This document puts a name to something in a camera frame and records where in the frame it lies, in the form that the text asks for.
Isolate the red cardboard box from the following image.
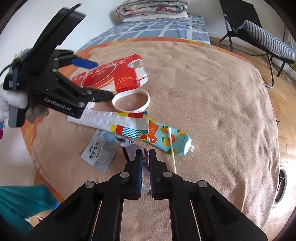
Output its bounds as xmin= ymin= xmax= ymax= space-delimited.
xmin=71 ymin=54 xmax=149 ymax=94

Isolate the Snickers wrapper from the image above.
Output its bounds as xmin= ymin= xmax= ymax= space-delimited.
xmin=116 ymin=136 xmax=149 ymax=178

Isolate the white colourful plastic wrapper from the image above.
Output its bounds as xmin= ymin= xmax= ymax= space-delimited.
xmin=67 ymin=102 xmax=149 ymax=140

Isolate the orange print cream tube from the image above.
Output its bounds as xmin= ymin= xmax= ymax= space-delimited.
xmin=146 ymin=120 xmax=195 ymax=156

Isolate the white gloved left hand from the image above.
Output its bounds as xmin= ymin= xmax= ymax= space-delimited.
xmin=1 ymin=84 xmax=49 ymax=124

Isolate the white rubber wristband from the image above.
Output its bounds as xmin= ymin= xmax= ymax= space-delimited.
xmin=111 ymin=89 xmax=151 ymax=113

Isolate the alcohol pad sachet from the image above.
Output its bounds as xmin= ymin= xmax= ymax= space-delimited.
xmin=81 ymin=129 xmax=120 ymax=173

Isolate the orange floral bedsheet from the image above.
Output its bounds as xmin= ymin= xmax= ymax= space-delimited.
xmin=22 ymin=37 xmax=252 ymax=200

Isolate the cotton swab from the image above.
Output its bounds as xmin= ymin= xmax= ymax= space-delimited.
xmin=168 ymin=127 xmax=177 ymax=174

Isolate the folded floral quilt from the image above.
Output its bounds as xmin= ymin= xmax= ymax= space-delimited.
xmin=116 ymin=0 xmax=188 ymax=20

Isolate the beige fleece blanket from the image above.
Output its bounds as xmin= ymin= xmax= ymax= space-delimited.
xmin=30 ymin=41 xmax=280 ymax=240

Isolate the teal cloth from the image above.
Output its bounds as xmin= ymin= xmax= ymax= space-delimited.
xmin=1 ymin=184 xmax=59 ymax=240

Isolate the blue checked bedsheet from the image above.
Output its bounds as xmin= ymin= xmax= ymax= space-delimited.
xmin=80 ymin=15 xmax=211 ymax=50

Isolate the black folding chair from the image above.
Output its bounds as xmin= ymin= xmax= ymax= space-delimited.
xmin=219 ymin=1 xmax=295 ymax=89

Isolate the striped chair cushion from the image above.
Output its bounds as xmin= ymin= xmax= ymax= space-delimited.
xmin=237 ymin=20 xmax=295 ymax=61

